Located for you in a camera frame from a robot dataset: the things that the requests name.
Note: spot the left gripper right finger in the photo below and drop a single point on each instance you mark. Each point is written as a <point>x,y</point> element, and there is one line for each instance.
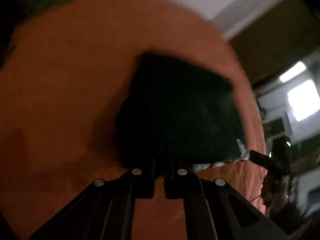
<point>215,210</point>

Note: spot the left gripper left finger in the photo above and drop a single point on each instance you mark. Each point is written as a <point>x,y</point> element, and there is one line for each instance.
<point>103,210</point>

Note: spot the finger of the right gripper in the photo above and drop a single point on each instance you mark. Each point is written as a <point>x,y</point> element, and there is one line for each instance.
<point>262,161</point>

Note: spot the black shirt with white graphic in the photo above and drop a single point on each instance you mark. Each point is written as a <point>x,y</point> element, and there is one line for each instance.
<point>177,114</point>

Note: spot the brown wooden door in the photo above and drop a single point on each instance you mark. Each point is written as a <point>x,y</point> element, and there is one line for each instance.
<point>276,41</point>

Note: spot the orange fleece bed blanket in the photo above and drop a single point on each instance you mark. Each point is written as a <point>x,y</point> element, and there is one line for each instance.
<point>65,78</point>

